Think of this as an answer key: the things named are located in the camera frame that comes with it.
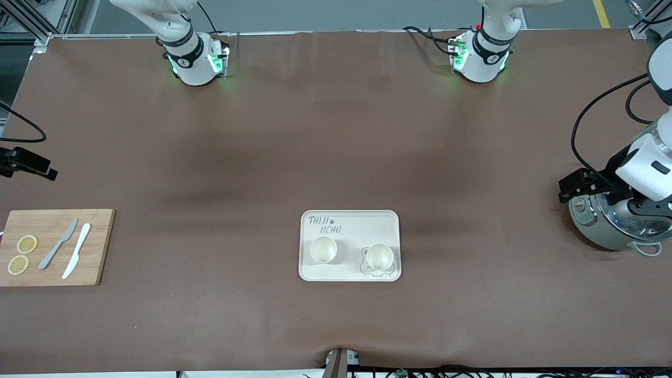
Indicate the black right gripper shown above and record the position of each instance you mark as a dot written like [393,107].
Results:
[25,162]

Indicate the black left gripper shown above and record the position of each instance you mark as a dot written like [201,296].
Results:
[610,167]

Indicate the white plastic cup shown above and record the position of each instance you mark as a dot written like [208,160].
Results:
[379,256]
[323,250]

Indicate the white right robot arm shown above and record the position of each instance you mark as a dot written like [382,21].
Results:
[189,65]

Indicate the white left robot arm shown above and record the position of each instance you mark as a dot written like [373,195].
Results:
[480,63]

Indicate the grey electric cooking pot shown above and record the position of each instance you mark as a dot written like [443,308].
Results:
[583,221]

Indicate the glass pot lid with knob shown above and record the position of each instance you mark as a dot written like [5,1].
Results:
[630,228]

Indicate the yellow lemon slice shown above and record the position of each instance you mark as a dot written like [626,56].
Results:
[18,264]
[27,244]

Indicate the grey plastic knife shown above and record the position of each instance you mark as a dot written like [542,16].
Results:
[56,245]

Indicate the white plastic knife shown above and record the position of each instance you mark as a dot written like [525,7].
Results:
[77,249]

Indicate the bamboo cutting board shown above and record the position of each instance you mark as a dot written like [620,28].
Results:
[100,247]

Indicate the white tray with bear print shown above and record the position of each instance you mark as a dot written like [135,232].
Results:
[349,223]

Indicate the brown table cover sheet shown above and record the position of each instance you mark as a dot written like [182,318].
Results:
[336,136]

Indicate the aluminium frame profile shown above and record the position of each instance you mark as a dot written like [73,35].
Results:
[646,21]
[31,21]

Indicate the grey camera mounting post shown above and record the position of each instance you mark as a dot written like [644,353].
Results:
[336,363]

